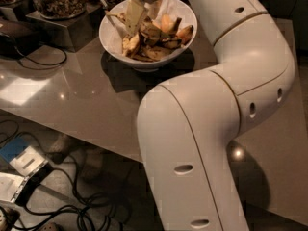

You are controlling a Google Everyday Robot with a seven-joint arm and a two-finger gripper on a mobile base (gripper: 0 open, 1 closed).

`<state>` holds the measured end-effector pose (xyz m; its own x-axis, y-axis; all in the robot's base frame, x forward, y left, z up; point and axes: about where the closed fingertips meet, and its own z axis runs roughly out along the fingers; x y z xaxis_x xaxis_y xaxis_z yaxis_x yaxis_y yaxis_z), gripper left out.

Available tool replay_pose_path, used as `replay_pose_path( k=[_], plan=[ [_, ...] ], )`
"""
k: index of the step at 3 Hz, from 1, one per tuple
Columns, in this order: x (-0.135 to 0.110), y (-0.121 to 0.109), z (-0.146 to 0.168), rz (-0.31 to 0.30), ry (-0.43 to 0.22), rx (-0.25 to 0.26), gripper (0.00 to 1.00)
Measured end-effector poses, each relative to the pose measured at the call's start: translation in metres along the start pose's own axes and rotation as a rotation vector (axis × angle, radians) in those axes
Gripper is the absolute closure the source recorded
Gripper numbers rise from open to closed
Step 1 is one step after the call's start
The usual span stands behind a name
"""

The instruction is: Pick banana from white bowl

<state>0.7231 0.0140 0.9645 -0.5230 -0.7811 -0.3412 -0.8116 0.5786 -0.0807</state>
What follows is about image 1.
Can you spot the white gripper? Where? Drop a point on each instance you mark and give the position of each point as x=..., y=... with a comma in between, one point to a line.
x=135, y=12

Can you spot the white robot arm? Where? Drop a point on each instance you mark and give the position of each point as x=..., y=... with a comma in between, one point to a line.
x=184, y=124

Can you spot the orange ripe banana back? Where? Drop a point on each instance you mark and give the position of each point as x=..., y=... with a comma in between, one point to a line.
x=170, y=26

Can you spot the long spotted banana left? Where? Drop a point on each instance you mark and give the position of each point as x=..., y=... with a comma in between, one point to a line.
x=130, y=44

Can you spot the dark spotted banana middle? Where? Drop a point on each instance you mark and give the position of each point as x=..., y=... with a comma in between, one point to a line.
x=171, y=43

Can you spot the spotted banana bottom front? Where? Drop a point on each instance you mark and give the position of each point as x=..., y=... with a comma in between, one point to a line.
x=155, y=53

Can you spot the orange banana right edge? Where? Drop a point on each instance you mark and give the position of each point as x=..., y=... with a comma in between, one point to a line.
x=185, y=34

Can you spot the white ceramic bowl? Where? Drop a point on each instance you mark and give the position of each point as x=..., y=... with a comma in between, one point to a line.
x=175, y=8

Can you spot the metal stand block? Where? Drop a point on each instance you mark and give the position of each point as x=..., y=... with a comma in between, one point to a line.
x=72, y=34

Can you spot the beige shoe left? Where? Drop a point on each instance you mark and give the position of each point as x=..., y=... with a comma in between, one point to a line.
x=60, y=148

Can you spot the beige shoe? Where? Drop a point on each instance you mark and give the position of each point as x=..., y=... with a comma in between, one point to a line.
x=60, y=148
x=93, y=163

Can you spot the beige shoe right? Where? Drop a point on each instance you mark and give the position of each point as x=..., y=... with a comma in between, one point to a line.
x=93, y=163

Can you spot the blue and silver box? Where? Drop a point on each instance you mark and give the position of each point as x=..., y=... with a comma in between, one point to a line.
x=31, y=169

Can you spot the black appliance with cable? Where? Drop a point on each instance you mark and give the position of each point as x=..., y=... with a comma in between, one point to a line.
x=19, y=39

